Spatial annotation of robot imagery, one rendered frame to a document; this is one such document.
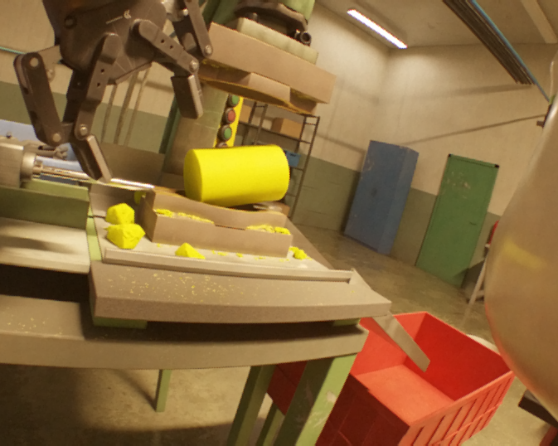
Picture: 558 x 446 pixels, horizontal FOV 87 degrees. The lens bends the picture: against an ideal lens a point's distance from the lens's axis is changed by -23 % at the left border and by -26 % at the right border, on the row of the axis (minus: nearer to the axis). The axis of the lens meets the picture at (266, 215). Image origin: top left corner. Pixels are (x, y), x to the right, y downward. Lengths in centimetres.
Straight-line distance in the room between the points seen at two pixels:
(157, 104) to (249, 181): 534
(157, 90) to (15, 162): 539
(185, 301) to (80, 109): 15
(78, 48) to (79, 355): 21
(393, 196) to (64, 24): 644
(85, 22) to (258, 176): 26
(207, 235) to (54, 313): 18
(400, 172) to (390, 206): 62
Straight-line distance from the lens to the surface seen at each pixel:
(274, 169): 42
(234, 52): 38
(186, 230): 38
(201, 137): 56
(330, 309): 35
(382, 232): 660
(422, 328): 133
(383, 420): 70
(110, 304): 26
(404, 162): 659
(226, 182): 40
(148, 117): 570
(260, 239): 42
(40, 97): 23
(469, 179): 630
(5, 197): 37
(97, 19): 24
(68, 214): 37
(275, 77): 40
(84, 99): 23
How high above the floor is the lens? 111
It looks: 9 degrees down
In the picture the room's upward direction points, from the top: 15 degrees clockwise
